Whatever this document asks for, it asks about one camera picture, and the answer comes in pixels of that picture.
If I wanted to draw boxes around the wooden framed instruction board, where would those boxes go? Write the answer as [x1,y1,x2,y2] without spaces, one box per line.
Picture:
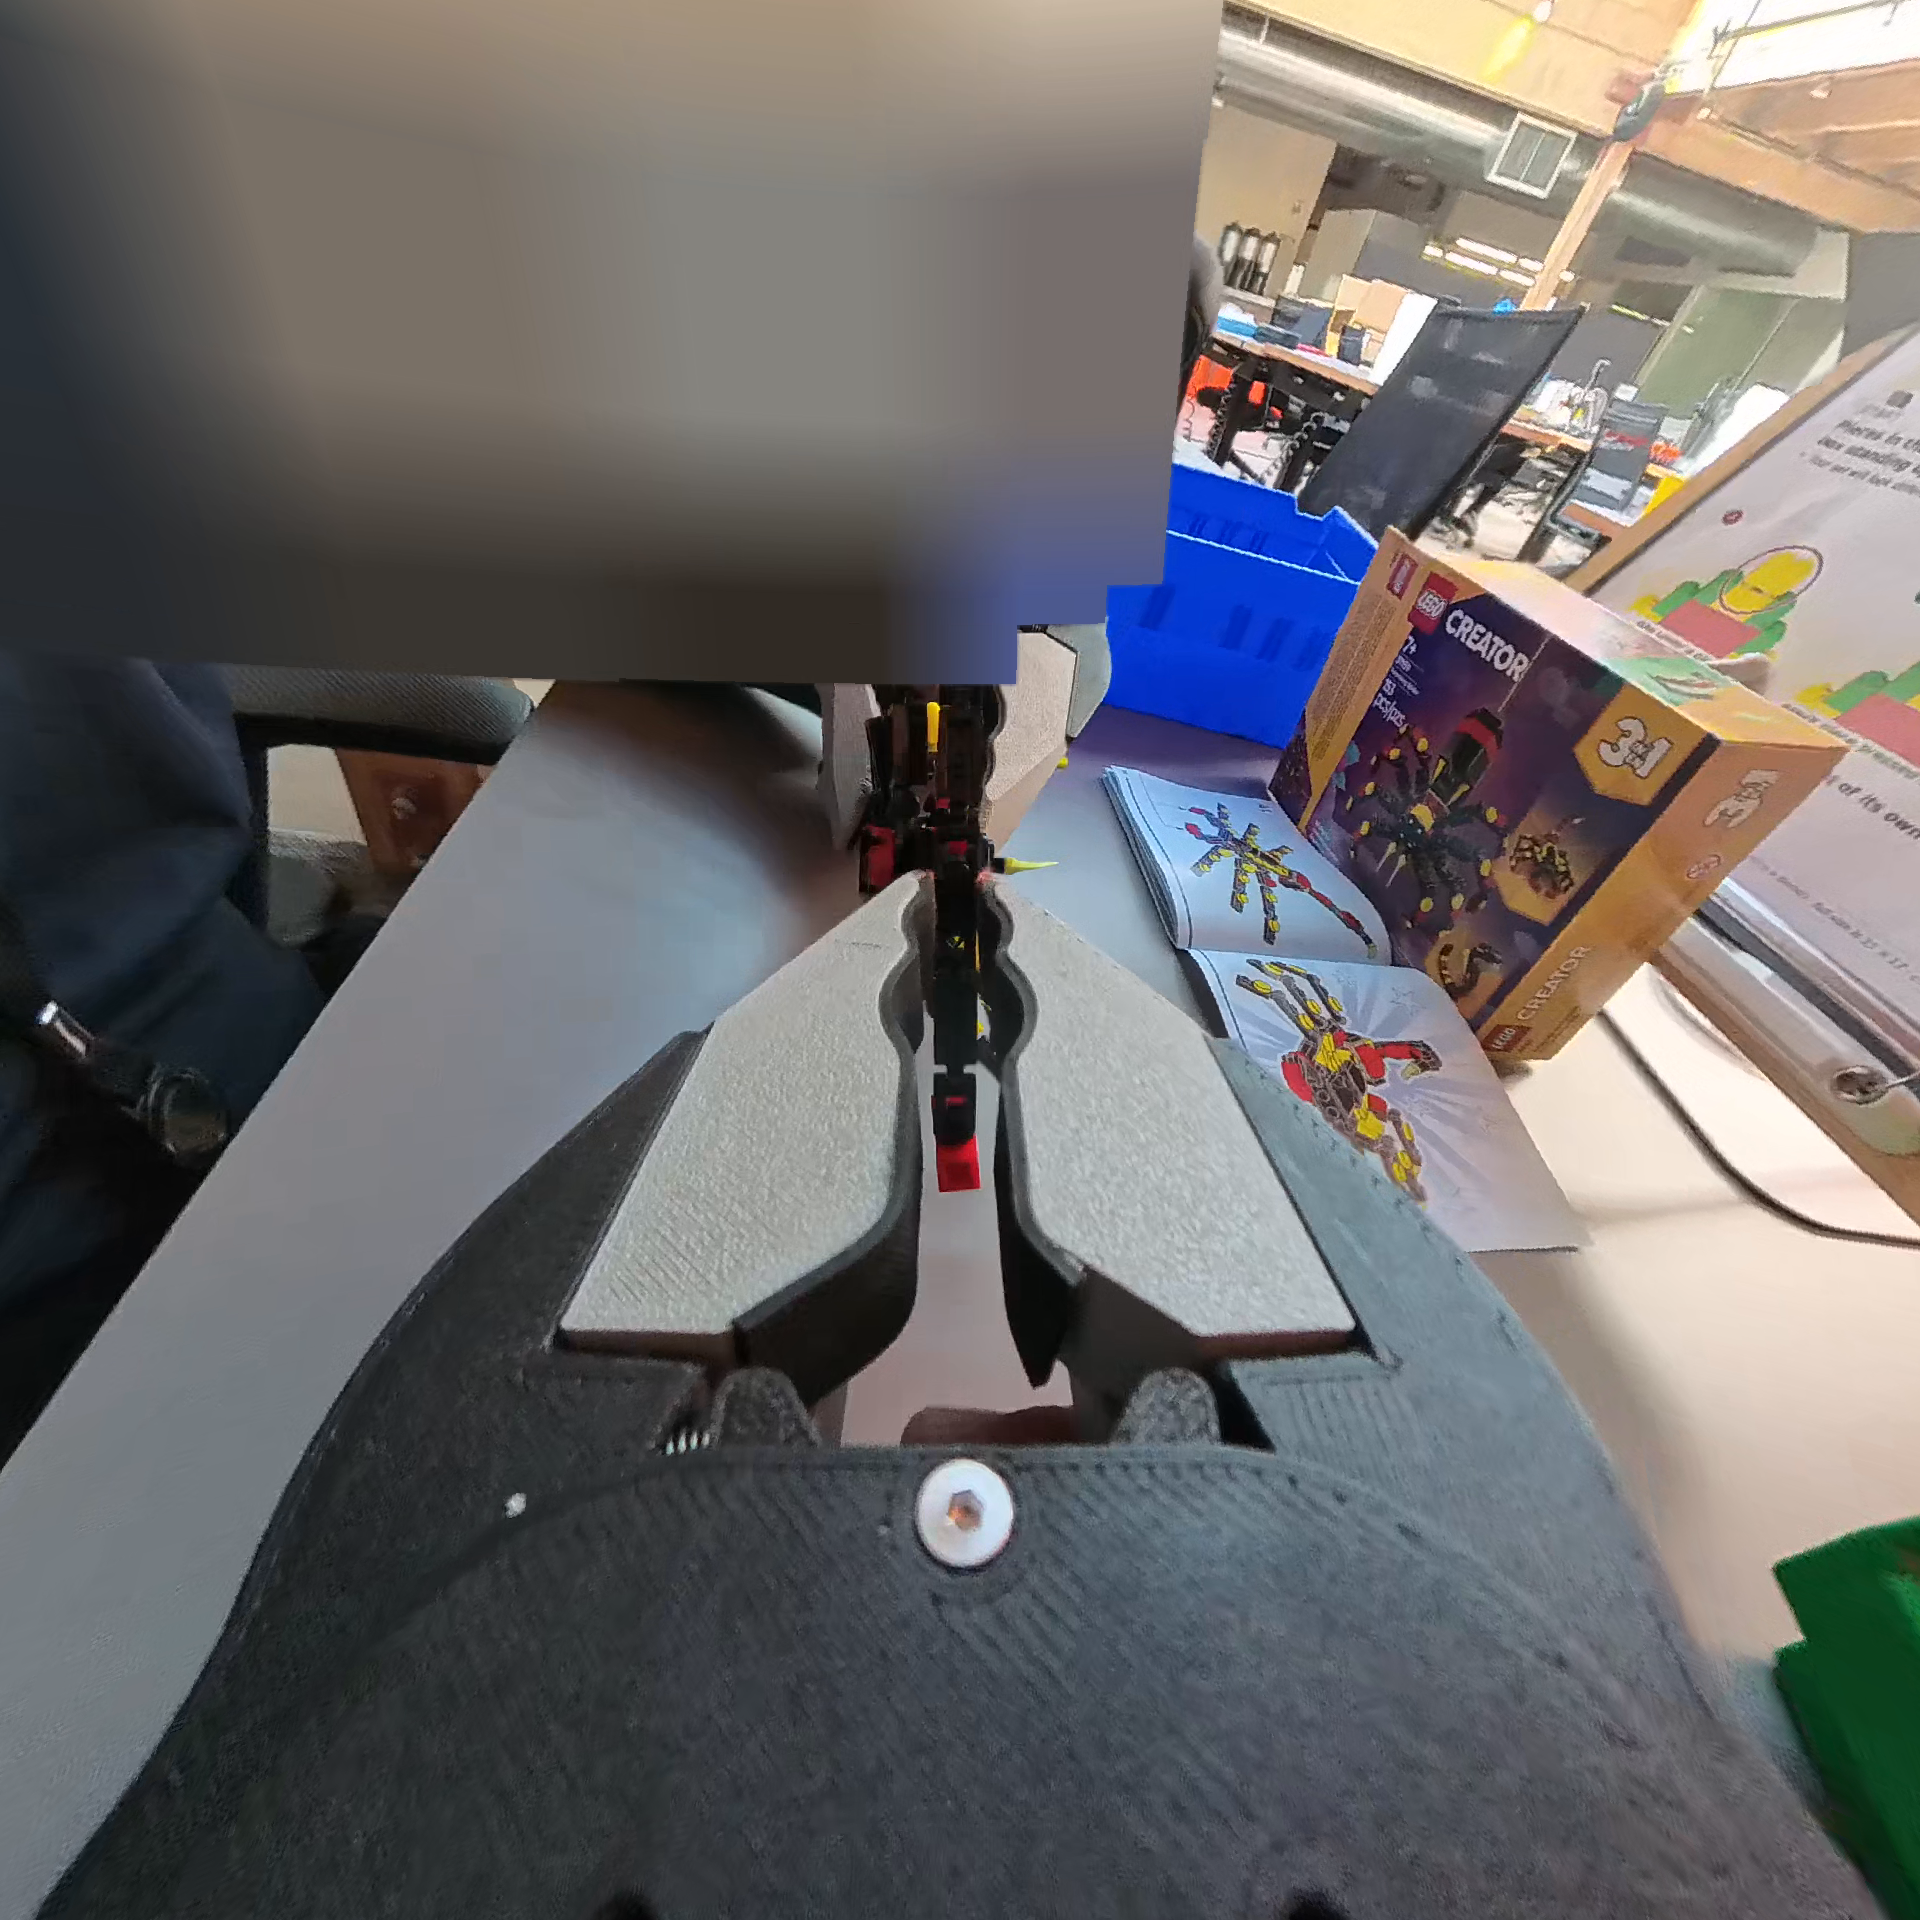
[1566,324,1920,1225]

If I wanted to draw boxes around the background work tables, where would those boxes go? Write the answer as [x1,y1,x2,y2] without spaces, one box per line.
[1200,292,1666,530]

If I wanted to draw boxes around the lego set box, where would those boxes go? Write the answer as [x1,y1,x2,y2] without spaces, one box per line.
[1272,530,1850,1065]

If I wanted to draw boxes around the green plastic bin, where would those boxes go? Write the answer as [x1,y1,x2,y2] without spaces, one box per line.
[1772,1520,1920,1920]

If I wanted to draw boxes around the black cable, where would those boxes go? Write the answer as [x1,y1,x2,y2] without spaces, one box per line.
[1599,1007,1920,1253]

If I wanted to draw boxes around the black mesh office chair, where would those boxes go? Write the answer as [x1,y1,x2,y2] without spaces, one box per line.
[1299,300,1590,546]

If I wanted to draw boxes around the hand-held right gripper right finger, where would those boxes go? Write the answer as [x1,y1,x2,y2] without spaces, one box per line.
[982,877,1362,1438]

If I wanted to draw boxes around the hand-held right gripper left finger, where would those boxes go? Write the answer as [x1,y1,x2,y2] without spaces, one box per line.
[558,874,924,1405]

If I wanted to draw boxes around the black red lego leg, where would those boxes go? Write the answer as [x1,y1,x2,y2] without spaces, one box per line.
[918,870,997,1199]

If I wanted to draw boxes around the black yellow lego spider assembly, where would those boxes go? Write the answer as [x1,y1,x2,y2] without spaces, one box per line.
[856,679,1061,903]

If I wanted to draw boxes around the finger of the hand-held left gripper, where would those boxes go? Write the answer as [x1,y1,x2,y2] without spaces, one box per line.
[817,679,881,850]
[986,634,1078,819]

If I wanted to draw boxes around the blue plastic bin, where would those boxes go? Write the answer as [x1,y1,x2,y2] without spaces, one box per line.
[1109,462,1378,747]

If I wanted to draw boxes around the silver air duct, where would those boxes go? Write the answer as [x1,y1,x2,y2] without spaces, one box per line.
[1218,22,1847,282]

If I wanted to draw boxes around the lego instruction booklet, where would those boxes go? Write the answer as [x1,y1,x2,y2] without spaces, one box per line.
[1105,766,1592,1256]

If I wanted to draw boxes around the grey office chair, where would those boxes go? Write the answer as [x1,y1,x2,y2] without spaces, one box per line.
[225,669,534,966]

